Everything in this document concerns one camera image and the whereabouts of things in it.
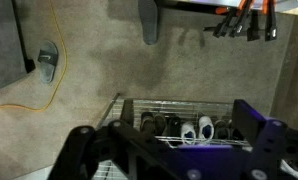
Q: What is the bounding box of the yellow extension cable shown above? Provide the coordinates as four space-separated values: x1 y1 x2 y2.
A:
0 0 69 113

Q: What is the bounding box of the black stand pole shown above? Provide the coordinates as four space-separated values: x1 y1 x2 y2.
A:
10 0 37 74

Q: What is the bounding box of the black orange bar clamp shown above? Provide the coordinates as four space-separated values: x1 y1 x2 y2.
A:
228 0 255 38
261 0 279 43
212 6 239 38

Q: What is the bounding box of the black striped slide sandal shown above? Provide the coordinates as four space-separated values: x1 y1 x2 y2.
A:
166 114 183 138

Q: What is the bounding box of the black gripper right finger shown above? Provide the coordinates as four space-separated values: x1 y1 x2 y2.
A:
232 98 298 180

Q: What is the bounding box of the brown sandal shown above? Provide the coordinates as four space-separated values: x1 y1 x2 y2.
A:
139 111 156 135
153 113 167 135

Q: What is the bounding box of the small white sneaker blue insole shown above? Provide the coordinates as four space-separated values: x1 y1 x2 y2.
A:
180 121 198 145
197 115 215 141

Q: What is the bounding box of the dark grey flat panel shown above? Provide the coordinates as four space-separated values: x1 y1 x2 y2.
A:
0 0 27 95

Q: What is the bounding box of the chrome wire shoe rack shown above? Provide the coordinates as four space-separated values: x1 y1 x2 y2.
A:
92 92 253 180

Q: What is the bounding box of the grey slide sandal white logo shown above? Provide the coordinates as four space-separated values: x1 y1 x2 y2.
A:
37 39 60 84

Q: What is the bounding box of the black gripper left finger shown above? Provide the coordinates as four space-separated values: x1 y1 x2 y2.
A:
48 98 195 180

